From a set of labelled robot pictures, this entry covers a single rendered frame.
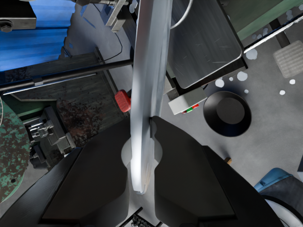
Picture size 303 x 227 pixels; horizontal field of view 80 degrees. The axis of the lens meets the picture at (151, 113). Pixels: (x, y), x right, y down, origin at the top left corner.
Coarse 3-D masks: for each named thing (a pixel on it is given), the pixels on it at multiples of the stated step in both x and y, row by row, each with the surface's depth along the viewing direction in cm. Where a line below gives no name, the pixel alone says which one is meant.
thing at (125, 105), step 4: (120, 92) 59; (124, 92) 58; (116, 96) 61; (120, 96) 60; (124, 96) 58; (128, 96) 59; (116, 100) 62; (120, 100) 60; (124, 100) 59; (128, 100) 58; (120, 104) 61; (124, 104) 59; (128, 104) 58; (120, 108) 62; (124, 108) 60; (128, 108) 59
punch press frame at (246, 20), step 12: (240, 0) 38; (252, 0) 36; (264, 0) 35; (276, 0) 34; (288, 0) 35; (300, 0) 40; (228, 12) 40; (240, 12) 38; (252, 12) 37; (264, 12) 35; (276, 12) 40; (240, 24) 39; (252, 24) 40; (264, 24) 46; (288, 24) 69; (240, 36) 46; (264, 36) 75; (252, 48) 80; (168, 72) 57
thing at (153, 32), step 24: (144, 0) 9; (168, 0) 19; (144, 24) 9; (168, 24) 25; (144, 48) 9; (144, 72) 10; (144, 96) 10; (144, 120) 11; (144, 144) 12; (144, 168) 15; (144, 192) 18
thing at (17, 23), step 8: (0, 0) 24; (8, 0) 25; (16, 0) 25; (0, 8) 24; (8, 8) 24; (16, 8) 25; (24, 8) 26; (0, 16) 24; (8, 16) 24; (16, 16) 25; (24, 16) 25; (32, 16) 26; (0, 24) 24; (8, 24) 24; (16, 24) 26; (24, 24) 26; (32, 24) 27
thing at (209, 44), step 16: (176, 0) 32; (192, 0) 31; (208, 0) 29; (224, 0) 37; (176, 16) 33; (192, 16) 32; (208, 16) 30; (224, 16) 28; (176, 32) 35; (192, 32) 33; (208, 32) 31; (224, 32) 29; (176, 48) 36; (192, 48) 34; (208, 48) 32; (224, 48) 30; (240, 48) 28; (176, 64) 38; (192, 64) 35; (208, 64) 33; (224, 64) 31; (192, 80) 36
